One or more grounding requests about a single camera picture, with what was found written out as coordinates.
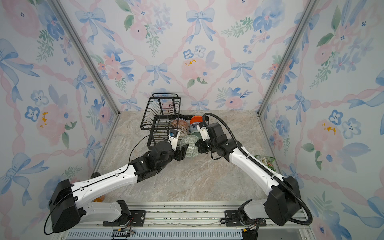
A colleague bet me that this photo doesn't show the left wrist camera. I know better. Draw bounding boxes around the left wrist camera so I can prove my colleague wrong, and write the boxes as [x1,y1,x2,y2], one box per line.
[167,129,180,151]

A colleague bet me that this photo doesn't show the orange bowl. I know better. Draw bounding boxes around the orange bowl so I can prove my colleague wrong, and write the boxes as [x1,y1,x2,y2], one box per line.
[190,115,203,125]

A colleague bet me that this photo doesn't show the black corrugated cable hose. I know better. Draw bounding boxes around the black corrugated cable hose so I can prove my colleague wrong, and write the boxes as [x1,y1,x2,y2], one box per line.
[202,112,313,226]

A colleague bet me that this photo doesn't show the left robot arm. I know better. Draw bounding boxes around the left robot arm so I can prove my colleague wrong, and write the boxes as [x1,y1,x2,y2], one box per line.
[48,140,188,233]

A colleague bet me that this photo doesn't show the green patterned bowl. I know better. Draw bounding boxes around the green patterned bowl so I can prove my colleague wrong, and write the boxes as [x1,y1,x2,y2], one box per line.
[181,135,199,158]

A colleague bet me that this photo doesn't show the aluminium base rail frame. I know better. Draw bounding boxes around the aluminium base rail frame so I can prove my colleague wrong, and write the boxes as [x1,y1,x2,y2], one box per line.
[55,202,315,240]

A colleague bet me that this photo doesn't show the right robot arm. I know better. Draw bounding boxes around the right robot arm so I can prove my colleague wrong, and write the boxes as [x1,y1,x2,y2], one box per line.
[196,123,302,226]

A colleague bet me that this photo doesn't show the aluminium corner post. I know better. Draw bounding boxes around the aluminium corner post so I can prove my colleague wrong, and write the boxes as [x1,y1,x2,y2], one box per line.
[48,1,120,116]
[257,0,319,119]

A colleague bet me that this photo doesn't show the right aluminium corner post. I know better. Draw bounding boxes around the right aluminium corner post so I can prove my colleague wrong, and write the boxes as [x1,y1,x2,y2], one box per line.
[257,0,319,119]

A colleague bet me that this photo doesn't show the green snack packet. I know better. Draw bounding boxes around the green snack packet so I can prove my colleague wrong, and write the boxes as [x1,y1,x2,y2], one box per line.
[255,155,276,171]

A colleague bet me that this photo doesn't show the left aluminium corner post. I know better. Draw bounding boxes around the left aluminium corner post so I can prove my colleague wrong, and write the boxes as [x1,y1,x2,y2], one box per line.
[48,1,120,116]

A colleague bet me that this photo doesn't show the blue floral bowl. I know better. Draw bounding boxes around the blue floral bowl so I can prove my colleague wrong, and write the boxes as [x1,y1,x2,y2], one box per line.
[189,122,200,134]

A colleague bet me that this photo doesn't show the black wire dish rack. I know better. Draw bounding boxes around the black wire dish rack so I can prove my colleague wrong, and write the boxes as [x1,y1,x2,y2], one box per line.
[140,93,209,149]

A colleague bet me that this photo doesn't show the white patterned bowl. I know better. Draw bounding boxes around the white patterned bowl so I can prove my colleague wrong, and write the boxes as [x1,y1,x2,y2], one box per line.
[178,126,188,138]

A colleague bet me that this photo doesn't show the red patterned bowl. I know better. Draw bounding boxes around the red patterned bowl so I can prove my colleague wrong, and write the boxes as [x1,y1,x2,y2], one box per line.
[171,118,189,129]

